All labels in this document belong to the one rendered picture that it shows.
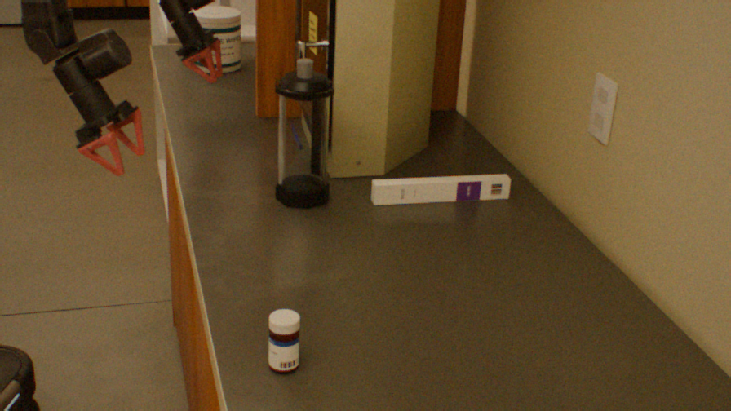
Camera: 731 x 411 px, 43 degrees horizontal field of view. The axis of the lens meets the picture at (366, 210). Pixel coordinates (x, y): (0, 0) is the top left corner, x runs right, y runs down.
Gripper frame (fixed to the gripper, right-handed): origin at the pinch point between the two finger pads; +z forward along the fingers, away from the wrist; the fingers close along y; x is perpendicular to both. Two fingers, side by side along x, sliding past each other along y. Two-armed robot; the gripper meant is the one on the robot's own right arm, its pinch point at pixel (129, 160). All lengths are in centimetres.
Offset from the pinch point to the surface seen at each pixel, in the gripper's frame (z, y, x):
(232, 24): -6, 88, 4
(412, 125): 26, 41, -38
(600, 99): 30, 19, -76
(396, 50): 8, 32, -44
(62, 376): 61, 74, 101
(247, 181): 17.1, 20.2, -8.2
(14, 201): 24, 183, 162
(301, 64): 0.2, 13.7, -31.6
